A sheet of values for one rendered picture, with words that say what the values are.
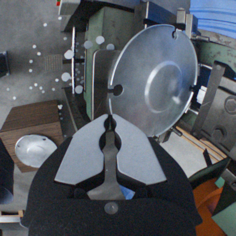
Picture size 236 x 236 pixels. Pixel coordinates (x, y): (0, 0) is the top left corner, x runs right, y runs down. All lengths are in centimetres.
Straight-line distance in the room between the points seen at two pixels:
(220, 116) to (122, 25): 32
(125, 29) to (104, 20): 7
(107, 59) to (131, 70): 5
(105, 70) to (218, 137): 23
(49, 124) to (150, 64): 61
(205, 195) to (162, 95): 44
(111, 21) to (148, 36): 15
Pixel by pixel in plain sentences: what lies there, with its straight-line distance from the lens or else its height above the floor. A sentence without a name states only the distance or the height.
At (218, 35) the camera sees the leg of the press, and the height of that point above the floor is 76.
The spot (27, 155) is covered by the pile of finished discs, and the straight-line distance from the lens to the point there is 87.
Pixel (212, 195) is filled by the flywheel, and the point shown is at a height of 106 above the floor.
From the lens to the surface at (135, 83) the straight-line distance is 23.
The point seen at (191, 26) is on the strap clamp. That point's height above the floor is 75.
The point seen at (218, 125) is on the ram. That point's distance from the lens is 26.
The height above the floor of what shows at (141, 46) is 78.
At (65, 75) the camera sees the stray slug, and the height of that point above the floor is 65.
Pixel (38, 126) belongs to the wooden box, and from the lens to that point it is 73.
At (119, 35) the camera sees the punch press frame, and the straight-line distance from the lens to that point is 36.
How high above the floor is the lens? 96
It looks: 48 degrees down
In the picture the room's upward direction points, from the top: 137 degrees clockwise
